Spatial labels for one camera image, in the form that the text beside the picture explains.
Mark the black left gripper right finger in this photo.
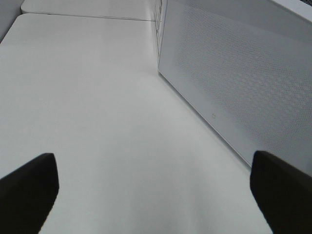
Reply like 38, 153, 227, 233
250, 151, 312, 234

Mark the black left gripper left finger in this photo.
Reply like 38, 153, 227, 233
0, 153, 59, 234

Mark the white microwave door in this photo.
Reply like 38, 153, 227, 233
158, 0, 312, 174

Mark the white microwave oven body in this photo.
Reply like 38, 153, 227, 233
154, 0, 168, 56

